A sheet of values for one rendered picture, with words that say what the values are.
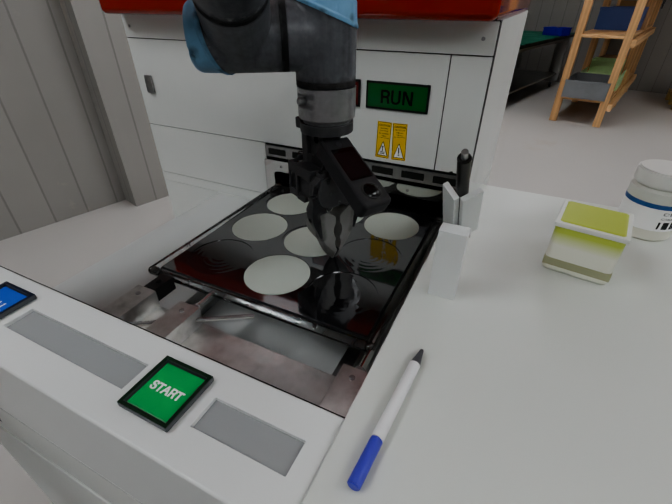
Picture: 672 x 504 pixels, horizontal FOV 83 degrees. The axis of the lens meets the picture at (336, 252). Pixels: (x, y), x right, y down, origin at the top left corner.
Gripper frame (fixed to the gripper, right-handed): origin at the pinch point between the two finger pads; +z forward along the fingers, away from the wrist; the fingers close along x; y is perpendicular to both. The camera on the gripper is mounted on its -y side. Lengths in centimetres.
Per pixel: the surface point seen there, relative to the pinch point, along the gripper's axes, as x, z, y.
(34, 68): 25, -1, 255
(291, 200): -5.2, 1.2, 22.4
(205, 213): 6.8, 9.2, 43.1
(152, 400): 30.7, -5.1, -15.2
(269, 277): 11.0, 1.3, 2.0
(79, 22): -3, -23, 243
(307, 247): 1.9, 1.2, 5.4
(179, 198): 7, 14, 67
